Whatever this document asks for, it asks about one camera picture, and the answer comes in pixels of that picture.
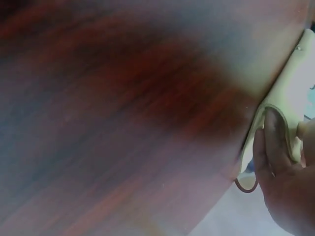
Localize cream flexible mat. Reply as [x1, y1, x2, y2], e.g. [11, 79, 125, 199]
[233, 29, 315, 194]

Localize person's right hand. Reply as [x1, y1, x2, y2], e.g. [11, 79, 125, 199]
[253, 108, 315, 236]

